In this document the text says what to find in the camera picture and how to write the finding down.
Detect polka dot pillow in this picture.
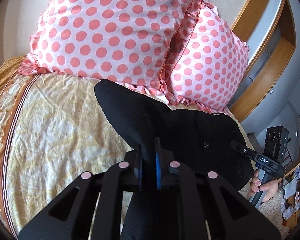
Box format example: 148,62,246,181
19,0,202,95
162,3,249,114

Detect wooden door frame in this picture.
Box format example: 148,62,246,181
230,0,296,122

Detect right hand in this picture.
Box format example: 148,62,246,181
248,170,278,203

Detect black pants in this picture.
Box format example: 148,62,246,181
94,80,254,239

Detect right polka dot pillow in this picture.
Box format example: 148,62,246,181
162,3,249,114

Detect left polka dot pillow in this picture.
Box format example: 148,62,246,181
19,0,202,95

